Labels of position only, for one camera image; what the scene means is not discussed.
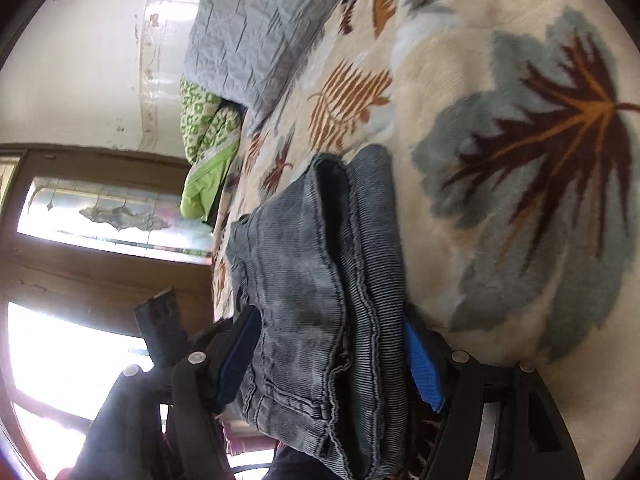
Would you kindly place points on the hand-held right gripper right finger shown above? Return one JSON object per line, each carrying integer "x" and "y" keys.
{"x": 425, "y": 370}

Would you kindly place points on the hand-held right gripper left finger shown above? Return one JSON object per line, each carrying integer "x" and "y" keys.
{"x": 235, "y": 360}

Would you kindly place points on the grey denim pants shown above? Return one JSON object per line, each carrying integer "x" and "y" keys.
{"x": 300, "y": 285}

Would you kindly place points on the stained glass window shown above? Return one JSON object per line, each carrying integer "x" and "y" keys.
{"x": 110, "y": 212}

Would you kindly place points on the green patterned quilt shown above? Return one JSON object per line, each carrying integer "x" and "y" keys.
{"x": 207, "y": 150}

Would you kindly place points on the leaf printed beige blanket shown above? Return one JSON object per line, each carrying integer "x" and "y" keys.
{"x": 450, "y": 85}

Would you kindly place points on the grey quilted blanket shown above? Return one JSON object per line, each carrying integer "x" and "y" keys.
{"x": 250, "y": 25}

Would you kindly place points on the wooden window frame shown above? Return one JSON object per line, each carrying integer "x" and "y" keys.
{"x": 100, "y": 275}

